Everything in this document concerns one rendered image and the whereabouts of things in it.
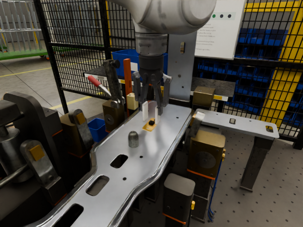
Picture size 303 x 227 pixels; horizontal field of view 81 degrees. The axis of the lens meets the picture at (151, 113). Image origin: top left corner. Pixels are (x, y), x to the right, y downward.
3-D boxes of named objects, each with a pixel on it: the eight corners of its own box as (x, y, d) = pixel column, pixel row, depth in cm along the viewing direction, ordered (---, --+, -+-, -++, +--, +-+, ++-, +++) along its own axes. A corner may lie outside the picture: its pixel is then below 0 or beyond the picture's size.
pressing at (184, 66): (189, 101, 82) (198, 18, 66) (166, 96, 86) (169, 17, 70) (189, 100, 83) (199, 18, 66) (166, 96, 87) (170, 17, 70)
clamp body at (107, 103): (122, 177, 81) (115, 108, 64) (105, 170, 85) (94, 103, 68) (130, 167, 86) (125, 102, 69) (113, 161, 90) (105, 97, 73)
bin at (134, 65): (153, 83, 94) (153, 58, 88) (112, 74, 109) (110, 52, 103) (169, 76, 106) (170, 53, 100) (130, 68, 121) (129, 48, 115)
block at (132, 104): (137, 164, 88) (133, 96, 70) (131, 162, 89) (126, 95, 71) (140, 159, 90) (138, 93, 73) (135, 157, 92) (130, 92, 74)
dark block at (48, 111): (75, 217, 64) (40, 118, 44) (62, 209, 67) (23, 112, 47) (85, 205, 68) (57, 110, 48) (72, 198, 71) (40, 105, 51)
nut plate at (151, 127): (151, 131, 60) (151, 129, 59) (141, 129, 62) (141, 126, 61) (160, 120, 67) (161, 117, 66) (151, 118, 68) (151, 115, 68)
